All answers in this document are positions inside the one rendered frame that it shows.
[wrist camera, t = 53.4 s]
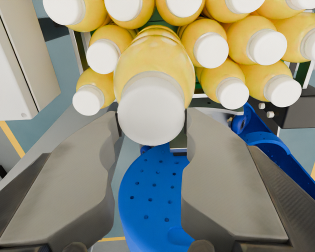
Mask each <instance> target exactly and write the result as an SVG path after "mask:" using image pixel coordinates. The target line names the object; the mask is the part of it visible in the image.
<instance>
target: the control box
mask: <svg viewBox="0 0 315 252"><path fill-rule="evenodd" d="M60 94H61V89H60V86H59V83H58V80H57V77H56V74H55V71H54V67H53V64H52V61H51V58H50V55H49V52H48V49H47V46H46V43H45V39H44V36H43V33H42V30H41V27H40V24H39V21H38V18H37V15H36V11H35V8H34V5H33V2H32V0H0V121H10V120H31V119H32V118H34V117H35V116H36V115H37V114H38V112H40V111H41V110H42V109H43V108H45V107H46V106H47V105H48V104H49V103H50V102H52V101H53V100H54V99H55V98H56V97H57V96H58V95H60Z"/></svg>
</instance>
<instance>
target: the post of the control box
mask: <svg viewBox="0 0 315 252"><path fill-rule="evenodd" d="M37 19H38V22H39V25H40V28H41V31H42V34H43V37H44V40H45V42H48V41H51V40H54V39H57V38H60V37H64V36H67V35H69V34H70V33H69V29H68V27H58V28H56V27H55V26H54V22H53V20H52V19H51V18H50V17H49V16H43V17H38V18H37Z"/></svg>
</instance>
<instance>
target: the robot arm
mask: <svg viewBox="0 0 315 252"><path fill-rule="evenodd" d="M184 114H185V120H184V135H186V136H187V159H188V161H189V162H190V163H189V164H188V165H187V166H186V167H185V168H184V169H183V171H182V183H181V226H182V228H183V230H184V231H185V232H186V233H187V234H188V235H190V236H191V237H192V238H193V239H195V241H193V242H192V243H191V245H190V247H189V248H188V250H187V252H315V200H314V199H313V198H312V197H311V196H310V195H309V194H308V193H307V192H306V191H305V190H304V189H302V188H301V187H300V186H299V185H298V184H297V183H296V182H295V181H294V180H293V179H292V178H291V177H290V176H288V175H287V174H286V173H285V172H284V171H283V170H282V169H281V168H280V167H279V166H278V165H277V164H276V163H275V162H273V161H272V160H271V159H270V158H269V157H268V156H267V155H266V154H265V153H264V152H263V151H262V150H261V149H259V148H258V147H257V146H256V145H248V144H247V143H246V142H245V141H244V140H243V139H241V138H240V137H239V136H238V135H237V134H236V133H234V132H233V131H232V130H231V129H229V128H228V127H226V126H225V125H223V124H222V123H220V122H218V121H217V120H215V119H213V118H211V117H210V116H208V115H206V114H204V113H203V112H201V111H199V110H197V109H196V108H194V107H189V108H185V110H184ZM119 137H122V129H121V127H120V125H119V121H118V113H117V111H108V112H107V113H105V114H103V115H102V116H100V117H98V118H97V119H95V120H93V121H92V122H90V123H89V124H87V125H85V126H84V127H82V128H80V129H79V130H77V131H76V132H74V133H73V134H71V135H70V136H69V137H67V138H66V139H65V140H64V141H62V142H61V143H60V144H59V145H58V146H57V147H56V148H55V149H54V150H53V151H52V152H49V153H42V154H41V155H40V156H39V157H38V158H37V159H35V160H34V161H33V162H32V163H31V164H30V165H29V166H28V167H26V168H25V169H24V170H23V171H22V172H21V173H20V174H18V175H17V176H16V177H15V178H14V179H13V180H12V181H11V182H9V183H8V184H7V185H6V186H5V187H4V188H3V189H1V190H0V252H91V249H92V246H93V245H94V244H95V243H96V242H98V241H101V240H102V238H103V237H104V236H106V235H107V234H108V233H109V232H110V231H111V229H112V228H113V225H114V214H115V200H114V195H113V191H112V187H111V183H110V179H109V175H108V172H109V169H110V168H111V166H112V165H113V164H114V162H115V161H116V154H115V150H114V145H115V143H116V141H117V140H118V139H119Z"/></svg>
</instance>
